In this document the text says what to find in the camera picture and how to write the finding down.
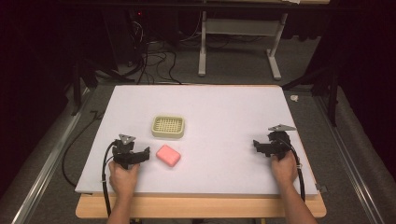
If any black metal stand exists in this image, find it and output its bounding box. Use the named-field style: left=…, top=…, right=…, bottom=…
left=280, top=40, right=342, bottom=128
left=64, top=55, right=136, bottom=117

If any right hand-held gripper cable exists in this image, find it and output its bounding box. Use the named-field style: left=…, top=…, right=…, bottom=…
left=278, top=136, right=306, bottom=203

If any hand-held gripper cable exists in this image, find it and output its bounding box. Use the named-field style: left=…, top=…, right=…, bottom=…
left=100, top=140, right=119, bottom=218
left=278, top=136, right=306, bottom=203

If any left hand-held gripper cable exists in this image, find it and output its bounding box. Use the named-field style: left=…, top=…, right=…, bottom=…
left=100, top=140, right=119, bottom=218

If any bundle of black cables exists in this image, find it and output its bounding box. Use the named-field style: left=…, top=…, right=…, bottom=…
left=125, top=18, right=183, bottom=86

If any aluminium floor rail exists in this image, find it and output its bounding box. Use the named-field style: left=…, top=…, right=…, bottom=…
left=312, top=94, right=386, bottom=224
left=10, top=88, right=94, bottom=224

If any person's right hand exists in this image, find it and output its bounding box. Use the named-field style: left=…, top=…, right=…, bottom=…
left=270, top=151, right=299, bottom=189

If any cream soap dish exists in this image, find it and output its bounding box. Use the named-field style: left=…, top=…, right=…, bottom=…
left=150, top=115, right=186, bottom=140

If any white metal desk frame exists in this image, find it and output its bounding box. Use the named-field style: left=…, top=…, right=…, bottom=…
left=197, top=10, right=290, bottom=81

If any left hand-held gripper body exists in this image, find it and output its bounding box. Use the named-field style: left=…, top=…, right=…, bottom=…
left=111, top=133, right=141, bottom=171

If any wooden table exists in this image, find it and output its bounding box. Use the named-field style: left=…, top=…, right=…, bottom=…
left=75, top=84, right=328, bottom=219

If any person's left hand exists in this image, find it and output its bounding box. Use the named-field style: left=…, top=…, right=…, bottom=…
left=107, top=160, right=141, bottom=200

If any black floor cable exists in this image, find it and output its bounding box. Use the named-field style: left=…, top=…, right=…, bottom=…
left=61, top=109, right=106, bottom=189

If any white foam mat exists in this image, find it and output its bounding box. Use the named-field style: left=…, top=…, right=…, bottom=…
left=75, top=84, right=318, bottom=198

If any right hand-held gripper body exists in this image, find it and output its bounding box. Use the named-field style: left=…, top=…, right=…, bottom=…
left=264, top=124, right=297, bottom=161

